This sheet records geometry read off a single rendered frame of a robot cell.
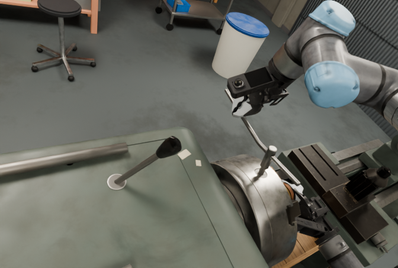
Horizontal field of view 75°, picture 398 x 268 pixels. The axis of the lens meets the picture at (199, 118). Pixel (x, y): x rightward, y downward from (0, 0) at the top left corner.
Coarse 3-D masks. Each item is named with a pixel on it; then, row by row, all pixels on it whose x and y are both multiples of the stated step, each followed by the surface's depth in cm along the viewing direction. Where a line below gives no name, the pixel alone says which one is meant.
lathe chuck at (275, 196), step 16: (224, 160) 73; (240, 160) 72; (256, 160) 72; (256, 176) 66; (272, 176) 67; (272, 192) 64; (272, 208) 62; (272, 224) 60; (288, 224) 63; (272, 240) 60; (288, 240) 63; (272, 256) 62
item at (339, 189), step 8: (328, 192) 102; (336, 192) 101; (344, 192) 103; (328, 200) 102; (336, 200) 99; (344, 200) 100; (352, 200) 101; (368, 200) 104; (336, 208) 100; (344, 208) 97; (352, 208) 98; (344, 216) 100
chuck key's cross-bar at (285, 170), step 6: (228, 90) 76; (228, 96) 76; (246, 120) 70; (246, 126) 70; (252, 132) 68; (258, 138) 67; (258, 144) 66; (264, 150) 65; (276, 162) 61; (282, 168) 60; (288, 174) 59; (294, 180) 57
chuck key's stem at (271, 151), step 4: (268, 148) 63; (272, 148) 62; (276, 148) 63; (268, 152) 63; (272, 152) 62; (264, 156) 64; (268, 156) 63; (264, 160) 64; (268, 160) 63; (260, 164) 66; (264, 164) 64; (268, 164) 64; (260, 168) 66; (264, 168) 65; (260, 172) 66
